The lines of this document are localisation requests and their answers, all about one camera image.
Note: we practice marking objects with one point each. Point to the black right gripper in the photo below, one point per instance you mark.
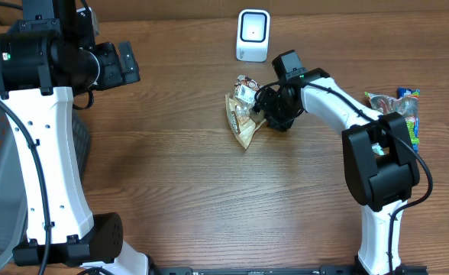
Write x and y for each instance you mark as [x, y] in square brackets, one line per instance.
[280, 123]

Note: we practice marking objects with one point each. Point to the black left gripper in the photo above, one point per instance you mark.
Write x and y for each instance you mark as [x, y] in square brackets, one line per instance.
[117, 76]

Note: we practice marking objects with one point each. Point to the brown cookie bag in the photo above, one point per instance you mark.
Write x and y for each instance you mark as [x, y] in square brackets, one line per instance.
[242, 119]

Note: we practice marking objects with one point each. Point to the blue Oreo packet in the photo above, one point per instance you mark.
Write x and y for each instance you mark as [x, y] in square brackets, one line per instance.
[405, 92]

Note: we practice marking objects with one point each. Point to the green Haribo candy bag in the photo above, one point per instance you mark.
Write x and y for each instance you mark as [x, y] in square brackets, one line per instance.
[407, 107]

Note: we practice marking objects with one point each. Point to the light blue snack packet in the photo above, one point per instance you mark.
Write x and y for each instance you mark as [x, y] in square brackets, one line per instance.
[377, 149]

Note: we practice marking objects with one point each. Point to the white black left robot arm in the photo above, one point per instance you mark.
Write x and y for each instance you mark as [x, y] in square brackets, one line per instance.
[48, 58]

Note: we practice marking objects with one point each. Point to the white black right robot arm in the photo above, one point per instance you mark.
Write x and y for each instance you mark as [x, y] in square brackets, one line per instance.
[380, 168]

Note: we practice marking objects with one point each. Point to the grey plastic mesh basket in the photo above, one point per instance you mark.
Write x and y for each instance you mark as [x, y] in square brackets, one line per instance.
[63, 143]

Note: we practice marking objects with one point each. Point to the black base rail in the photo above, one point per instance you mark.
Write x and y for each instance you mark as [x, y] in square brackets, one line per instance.
[322, 270]

